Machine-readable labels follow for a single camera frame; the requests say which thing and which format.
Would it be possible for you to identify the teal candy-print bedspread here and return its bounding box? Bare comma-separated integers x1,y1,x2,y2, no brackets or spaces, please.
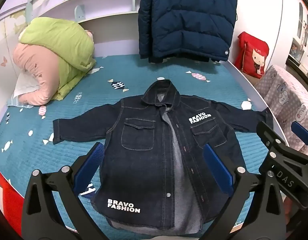
0,54,289,240

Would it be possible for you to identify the grey bookend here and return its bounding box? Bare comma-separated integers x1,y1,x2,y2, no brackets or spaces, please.
74,5,85,20

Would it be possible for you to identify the white headboard shelf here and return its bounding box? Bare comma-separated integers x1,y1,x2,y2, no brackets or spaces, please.
0,0,149,55

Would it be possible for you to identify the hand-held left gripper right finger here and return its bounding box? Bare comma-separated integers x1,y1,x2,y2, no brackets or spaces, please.
201,143,287,240

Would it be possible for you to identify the white cabinet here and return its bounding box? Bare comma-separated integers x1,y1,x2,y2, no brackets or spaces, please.
281,0,308,75

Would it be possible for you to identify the red cat cushion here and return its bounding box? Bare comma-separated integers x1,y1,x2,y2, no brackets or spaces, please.
234,32,270,79

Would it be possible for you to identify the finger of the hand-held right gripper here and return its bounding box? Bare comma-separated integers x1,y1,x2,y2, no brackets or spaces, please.
291,121,308,155
256,121,308,205

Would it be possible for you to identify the green and pink quilt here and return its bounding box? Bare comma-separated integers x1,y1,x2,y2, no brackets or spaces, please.
13,17,96,105

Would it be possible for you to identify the white bed frame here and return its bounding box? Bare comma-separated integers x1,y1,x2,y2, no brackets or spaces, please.
226,60,290,145

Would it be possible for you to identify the red cloth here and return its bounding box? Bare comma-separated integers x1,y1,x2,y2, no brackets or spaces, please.
0,167,28,230

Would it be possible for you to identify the white pillow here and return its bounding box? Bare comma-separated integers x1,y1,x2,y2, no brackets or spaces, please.
8,74,42,108

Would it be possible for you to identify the checked bear-print blanket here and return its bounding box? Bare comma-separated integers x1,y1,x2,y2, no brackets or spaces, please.
255,64,308,155

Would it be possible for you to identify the navy puffer jacket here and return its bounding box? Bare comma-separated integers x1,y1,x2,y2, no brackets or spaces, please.
138,0,238,63

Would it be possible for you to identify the dark denim jacket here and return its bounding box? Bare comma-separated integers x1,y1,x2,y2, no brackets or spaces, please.
53,79,274,232

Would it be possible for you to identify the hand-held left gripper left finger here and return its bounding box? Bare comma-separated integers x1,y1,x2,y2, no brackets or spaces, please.
21,142,106,240

